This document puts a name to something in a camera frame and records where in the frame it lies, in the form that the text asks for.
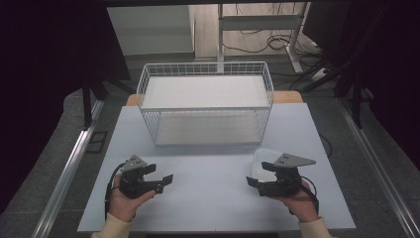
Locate black floor cables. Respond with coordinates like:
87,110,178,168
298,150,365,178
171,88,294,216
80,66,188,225
222,29,320,57

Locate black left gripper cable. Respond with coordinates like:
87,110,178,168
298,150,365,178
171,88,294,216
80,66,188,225
104,162,127,221

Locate white cabinet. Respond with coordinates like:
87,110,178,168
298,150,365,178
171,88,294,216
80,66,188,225
106,4,196,58

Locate black rectangular floor frame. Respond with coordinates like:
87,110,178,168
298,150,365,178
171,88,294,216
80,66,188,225
84,130,109,155

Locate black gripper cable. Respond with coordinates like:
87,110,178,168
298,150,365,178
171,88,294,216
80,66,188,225
104,162,127,221
288,176,321,216

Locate white metal desk frame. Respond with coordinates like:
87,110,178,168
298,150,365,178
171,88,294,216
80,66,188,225
216,2,312,74

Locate clear plastic container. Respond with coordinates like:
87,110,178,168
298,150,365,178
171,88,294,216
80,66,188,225
251,147,284,183

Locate white power strip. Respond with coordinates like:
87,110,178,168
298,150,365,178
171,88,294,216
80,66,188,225
309,66,329,82

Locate person's right hand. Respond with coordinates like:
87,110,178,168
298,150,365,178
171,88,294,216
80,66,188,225
272,189,320,223

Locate black metal stand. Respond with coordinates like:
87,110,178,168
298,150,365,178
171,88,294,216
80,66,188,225
80,75,137,131
298,3,394,130

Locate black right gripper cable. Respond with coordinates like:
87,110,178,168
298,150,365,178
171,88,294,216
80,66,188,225
288,176,321,216

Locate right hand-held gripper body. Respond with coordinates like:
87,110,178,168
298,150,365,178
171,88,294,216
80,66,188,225
257,152,317,198

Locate aluminium rail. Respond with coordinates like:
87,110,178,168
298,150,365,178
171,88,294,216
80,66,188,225
31,98,105,238
337,98,420,238

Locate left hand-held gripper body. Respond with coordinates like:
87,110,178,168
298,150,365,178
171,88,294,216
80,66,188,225
118,154,164,200

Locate wooden table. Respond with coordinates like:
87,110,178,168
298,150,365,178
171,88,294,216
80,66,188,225
126,90,304,107

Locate person's left hand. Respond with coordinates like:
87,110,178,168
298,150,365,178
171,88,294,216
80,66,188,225
108,174,157,223

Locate thin black cable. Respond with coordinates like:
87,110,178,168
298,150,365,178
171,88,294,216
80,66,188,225
318,133,333,159

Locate white wire basket rack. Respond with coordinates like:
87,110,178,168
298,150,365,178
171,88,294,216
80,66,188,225
136,60,275,147

